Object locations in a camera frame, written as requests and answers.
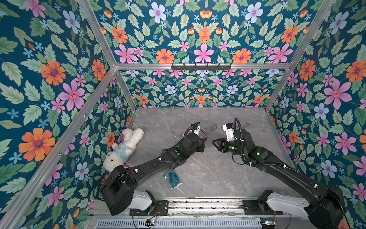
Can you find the white plush bear toy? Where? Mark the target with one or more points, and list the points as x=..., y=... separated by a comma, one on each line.
x=122, y=151

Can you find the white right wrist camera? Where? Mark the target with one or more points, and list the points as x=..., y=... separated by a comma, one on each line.
x=229, y=129

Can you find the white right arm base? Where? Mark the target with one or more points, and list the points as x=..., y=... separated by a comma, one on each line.
x=272, y=201

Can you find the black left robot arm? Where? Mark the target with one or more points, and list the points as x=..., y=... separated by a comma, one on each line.
x=119, y=189

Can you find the grey protractor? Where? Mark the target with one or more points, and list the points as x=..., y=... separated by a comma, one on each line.
x=213, y=127

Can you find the green ruler set pouch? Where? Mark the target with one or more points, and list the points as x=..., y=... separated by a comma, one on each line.
x=173, y=179

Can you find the purple protractor set pouch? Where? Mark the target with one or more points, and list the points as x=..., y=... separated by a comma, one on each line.
x=203, y=134

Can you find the purple straight ruler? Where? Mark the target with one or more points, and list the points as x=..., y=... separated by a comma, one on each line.
x=244, y=126

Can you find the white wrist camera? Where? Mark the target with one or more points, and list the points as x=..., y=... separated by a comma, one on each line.
x=196, y=128
x=229, y=129

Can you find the black hook rail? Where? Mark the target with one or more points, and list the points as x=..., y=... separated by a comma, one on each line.
x=194, y=67

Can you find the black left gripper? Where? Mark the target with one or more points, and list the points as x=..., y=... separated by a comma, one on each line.
x=199, y=143

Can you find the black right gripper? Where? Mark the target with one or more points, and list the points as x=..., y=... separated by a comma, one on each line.
x=225, y=145

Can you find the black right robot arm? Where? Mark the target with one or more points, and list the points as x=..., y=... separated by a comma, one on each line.
x=323, y=206

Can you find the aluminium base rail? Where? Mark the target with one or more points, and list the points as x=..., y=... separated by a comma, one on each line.
x=197, y=213

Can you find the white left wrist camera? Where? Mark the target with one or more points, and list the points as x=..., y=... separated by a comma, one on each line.
x=196, y=128

